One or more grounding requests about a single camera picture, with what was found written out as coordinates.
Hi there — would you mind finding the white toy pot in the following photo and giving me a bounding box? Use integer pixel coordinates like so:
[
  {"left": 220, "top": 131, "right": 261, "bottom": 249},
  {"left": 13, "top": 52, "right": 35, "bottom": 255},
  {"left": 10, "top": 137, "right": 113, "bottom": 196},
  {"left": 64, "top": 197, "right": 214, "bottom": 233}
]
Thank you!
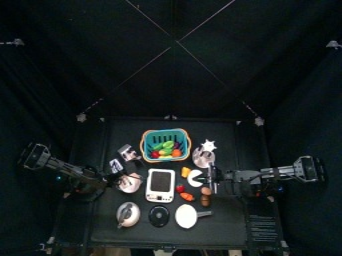
[{"left": 116, "top": 172, "right": 144, "bottom": 194}]

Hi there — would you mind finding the white toy induction stove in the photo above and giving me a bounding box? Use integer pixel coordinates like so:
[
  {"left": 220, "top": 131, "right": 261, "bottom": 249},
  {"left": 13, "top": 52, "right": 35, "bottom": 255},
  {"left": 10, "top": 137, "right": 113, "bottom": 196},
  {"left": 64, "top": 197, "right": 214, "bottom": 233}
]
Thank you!
[{"left": 144, "top": 168, "right": 176, "bottom": 204}]

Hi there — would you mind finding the white toy knife block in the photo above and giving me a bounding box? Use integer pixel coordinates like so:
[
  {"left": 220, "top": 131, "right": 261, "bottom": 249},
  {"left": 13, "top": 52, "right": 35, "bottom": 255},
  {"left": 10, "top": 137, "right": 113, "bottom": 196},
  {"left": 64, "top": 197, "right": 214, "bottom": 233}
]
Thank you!
[{"left": 116, "top": 143, "right": 141, "bottom": 162}]

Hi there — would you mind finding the white spiky toy utensil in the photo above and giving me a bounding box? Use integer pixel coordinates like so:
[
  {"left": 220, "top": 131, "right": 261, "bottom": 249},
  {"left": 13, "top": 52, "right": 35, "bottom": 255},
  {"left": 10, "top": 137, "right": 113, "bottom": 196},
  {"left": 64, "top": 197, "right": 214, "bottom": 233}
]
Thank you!
[{"left": 198, "top": 139, "right": 217, "bottom": 153}]

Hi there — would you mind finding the white toy frying pan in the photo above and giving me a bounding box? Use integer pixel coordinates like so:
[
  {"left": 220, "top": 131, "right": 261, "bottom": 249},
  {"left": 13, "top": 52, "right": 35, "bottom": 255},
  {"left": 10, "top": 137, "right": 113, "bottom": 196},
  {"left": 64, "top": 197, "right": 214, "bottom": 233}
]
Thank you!
[{"left": 173, "top": 203, "right": 213, "bottom": 230}]

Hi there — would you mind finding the black pot lid with knob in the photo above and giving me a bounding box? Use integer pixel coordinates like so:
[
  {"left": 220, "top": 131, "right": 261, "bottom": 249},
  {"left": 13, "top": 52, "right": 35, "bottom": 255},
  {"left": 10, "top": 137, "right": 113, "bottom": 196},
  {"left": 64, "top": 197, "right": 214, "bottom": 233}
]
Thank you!
[{"left": 146, "top": 205, "right": 170, "bottom": 228}]

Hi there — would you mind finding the teal basket with orange rim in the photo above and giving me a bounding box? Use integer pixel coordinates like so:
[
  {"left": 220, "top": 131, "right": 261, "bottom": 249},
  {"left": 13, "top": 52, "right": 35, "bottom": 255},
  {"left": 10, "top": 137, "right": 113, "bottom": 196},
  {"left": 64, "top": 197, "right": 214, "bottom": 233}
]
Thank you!
[{"left": 138, "top": 128, "right": 192, "bottom": 164}]

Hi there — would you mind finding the white text label sticker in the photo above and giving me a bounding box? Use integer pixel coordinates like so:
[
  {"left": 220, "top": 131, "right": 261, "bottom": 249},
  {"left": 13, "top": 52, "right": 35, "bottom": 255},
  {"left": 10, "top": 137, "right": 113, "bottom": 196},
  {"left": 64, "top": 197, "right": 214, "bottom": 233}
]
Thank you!
[{"left": 247, "top": 214, "right": 279, "bottom": 243}]

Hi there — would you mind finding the black cloth backdrop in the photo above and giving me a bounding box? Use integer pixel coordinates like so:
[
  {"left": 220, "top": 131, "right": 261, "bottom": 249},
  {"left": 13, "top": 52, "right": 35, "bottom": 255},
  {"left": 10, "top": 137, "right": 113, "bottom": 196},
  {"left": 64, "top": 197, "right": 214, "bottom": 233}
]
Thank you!
[{"left": 0, "top": 0, "right": 342, "bottom": 256}]

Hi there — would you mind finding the thin white diagonal cord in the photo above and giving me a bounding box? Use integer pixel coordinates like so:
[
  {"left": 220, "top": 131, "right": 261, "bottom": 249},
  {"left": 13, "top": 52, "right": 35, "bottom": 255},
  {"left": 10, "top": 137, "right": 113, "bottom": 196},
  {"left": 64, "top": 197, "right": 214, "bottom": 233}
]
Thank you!
[
  {"left": 122, "top": 0, "right": 261, "bottom": 118},
  {"left": 80, "top": 0, "right": 236, "bottom": 114}
]

